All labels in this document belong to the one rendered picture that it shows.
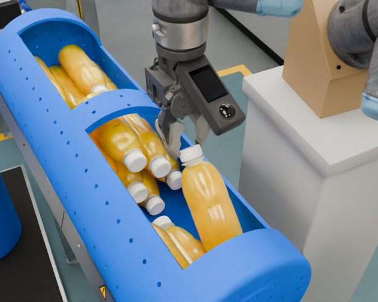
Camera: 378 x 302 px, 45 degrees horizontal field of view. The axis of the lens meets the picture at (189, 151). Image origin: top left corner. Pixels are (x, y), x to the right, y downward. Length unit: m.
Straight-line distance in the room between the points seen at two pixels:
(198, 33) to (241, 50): 2.76
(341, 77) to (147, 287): 0.55
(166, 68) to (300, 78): 0.41
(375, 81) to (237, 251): 0.34
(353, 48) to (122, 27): 2.89
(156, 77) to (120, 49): 2.72
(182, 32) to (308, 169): 0.49
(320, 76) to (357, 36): 0.11
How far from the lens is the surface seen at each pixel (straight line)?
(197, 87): 0.63
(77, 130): 0.86
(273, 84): 1.07
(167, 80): 0.68
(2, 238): 1.99
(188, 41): 0.62
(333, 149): 0.94
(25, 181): 2.31
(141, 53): 3.35
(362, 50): 0.93
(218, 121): 0.62
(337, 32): 0.93
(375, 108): 0.76
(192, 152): 0.74
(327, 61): 0.94
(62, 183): 0.87
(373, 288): 2.17
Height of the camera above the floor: 1.77
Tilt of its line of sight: 44 degrees down
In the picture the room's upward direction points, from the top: straight up
